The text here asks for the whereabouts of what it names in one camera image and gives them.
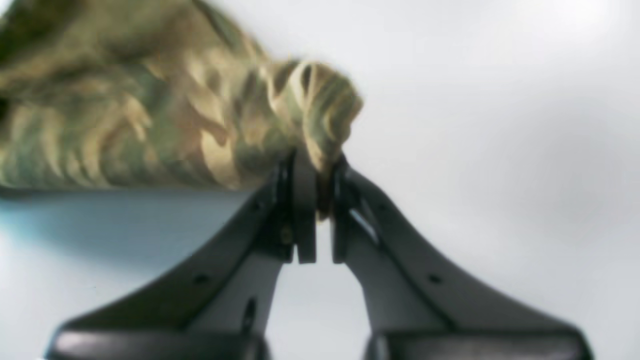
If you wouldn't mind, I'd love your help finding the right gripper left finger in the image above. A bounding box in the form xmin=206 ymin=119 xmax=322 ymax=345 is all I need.
xmin=46 ymin=150 xmax=317 ymax=360

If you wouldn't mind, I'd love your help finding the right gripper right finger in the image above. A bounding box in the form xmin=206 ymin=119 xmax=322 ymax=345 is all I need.
xmin=331 ymin=157 xmax=594 ymax=360

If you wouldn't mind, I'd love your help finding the camouflage T-shirt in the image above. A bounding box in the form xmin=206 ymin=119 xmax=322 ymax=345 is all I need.
xmin=0 ymin=0 xmax=364 ymax=219

